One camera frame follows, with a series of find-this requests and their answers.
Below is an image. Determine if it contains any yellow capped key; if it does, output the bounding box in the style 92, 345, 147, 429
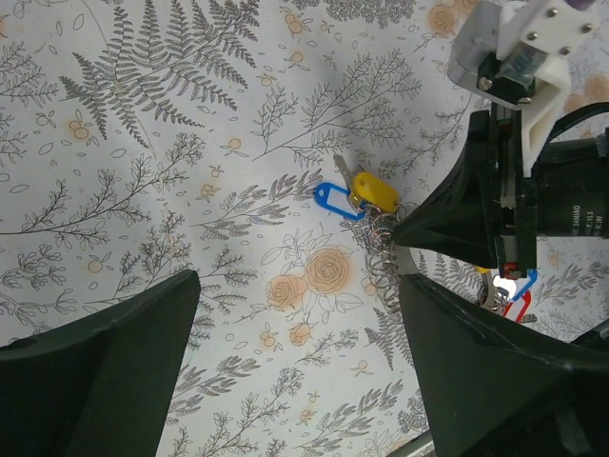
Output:
333, 154, 400, 213

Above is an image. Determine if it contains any keyring chain with tags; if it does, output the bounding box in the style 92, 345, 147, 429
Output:
313, 181, 541, 325

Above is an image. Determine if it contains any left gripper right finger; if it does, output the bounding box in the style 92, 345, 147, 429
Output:
400, 274, 608, 456

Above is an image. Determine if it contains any floral tablecloth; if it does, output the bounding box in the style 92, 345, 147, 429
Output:
0, 0, 609, 457

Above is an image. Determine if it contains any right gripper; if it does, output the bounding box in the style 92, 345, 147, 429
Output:
392, 102, 608, 279

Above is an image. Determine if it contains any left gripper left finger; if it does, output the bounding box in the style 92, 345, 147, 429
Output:
1, 270, 200, 456

